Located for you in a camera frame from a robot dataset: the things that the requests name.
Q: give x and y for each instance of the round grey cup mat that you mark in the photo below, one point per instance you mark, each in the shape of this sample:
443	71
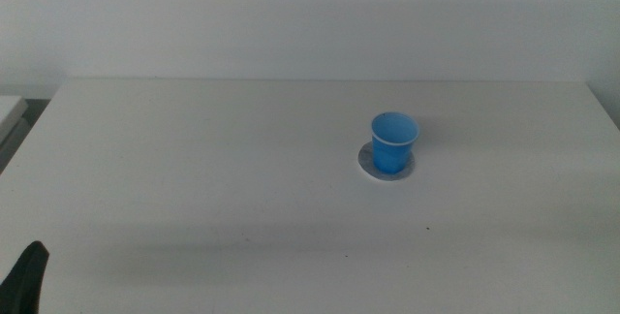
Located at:
364	164

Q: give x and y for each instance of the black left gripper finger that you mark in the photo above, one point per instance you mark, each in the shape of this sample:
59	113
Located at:
25	280

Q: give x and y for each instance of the blue plastic cup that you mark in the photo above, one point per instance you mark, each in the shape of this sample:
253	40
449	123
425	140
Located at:
392	151

